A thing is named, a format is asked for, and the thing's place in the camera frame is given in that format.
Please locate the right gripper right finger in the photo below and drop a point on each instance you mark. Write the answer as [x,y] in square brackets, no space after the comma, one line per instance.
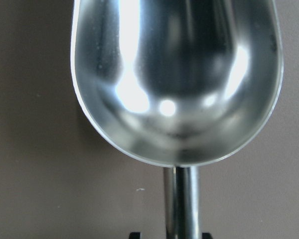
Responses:
[206,235]

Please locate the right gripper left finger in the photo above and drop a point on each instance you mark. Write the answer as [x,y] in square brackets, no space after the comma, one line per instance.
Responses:
[135,235]

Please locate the steel ice scoop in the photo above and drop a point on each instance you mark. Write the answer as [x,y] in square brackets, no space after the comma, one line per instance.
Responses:
[177,84]

